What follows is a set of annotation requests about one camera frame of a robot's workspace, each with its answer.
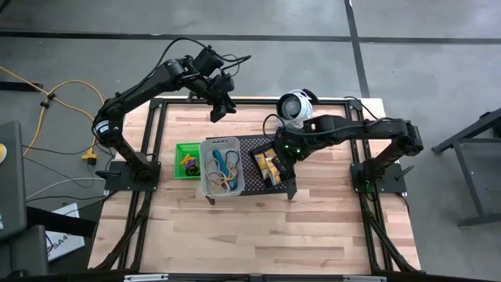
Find black strap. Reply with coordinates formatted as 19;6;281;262
25;205;98;239

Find black floor bar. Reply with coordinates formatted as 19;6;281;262
0;81;44;93

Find rubber bands and coils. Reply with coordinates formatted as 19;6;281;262
204;156;235;196

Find white cylindrical appliance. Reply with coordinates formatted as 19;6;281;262
276;88;320;128

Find staples packet yellow green print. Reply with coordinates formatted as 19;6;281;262
265;148;283;186

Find grey floor cable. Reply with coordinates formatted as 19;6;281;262
25;176;107;201

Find packet with yellow green print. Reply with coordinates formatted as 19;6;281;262
254;153;271;180

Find black hanging cable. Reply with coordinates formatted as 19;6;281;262
344;96;383;121

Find grey metal stand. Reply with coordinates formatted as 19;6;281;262
432;107;501;229

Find thin yellow rubber band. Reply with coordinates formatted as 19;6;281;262
217;166;240;189

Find green plastic basket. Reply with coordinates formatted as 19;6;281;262
173;142;203;181

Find dark grey box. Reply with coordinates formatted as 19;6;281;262
0;225;50;277

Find white paper box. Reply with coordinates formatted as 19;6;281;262
45;202;86;262

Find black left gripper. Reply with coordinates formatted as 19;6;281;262
213;74;238;114

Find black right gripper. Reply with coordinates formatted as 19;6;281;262
273;146;305;181

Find yellow cable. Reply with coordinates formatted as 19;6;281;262
0;65;110;165

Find white plastic bin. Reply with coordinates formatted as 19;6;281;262
199;136;246;199

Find black perforated metal riser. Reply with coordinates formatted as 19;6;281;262
205;134;298;205

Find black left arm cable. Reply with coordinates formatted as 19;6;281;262
150;37;252;79

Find silver metal bracket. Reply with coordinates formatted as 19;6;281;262
124;273;169;282
342;275;387;282

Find black plastic basket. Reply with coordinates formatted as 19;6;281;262
250;140;297;191

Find black looped wrist cable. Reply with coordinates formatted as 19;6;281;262
262;113;287;138

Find black floor cable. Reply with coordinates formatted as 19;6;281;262
21;144;106;181

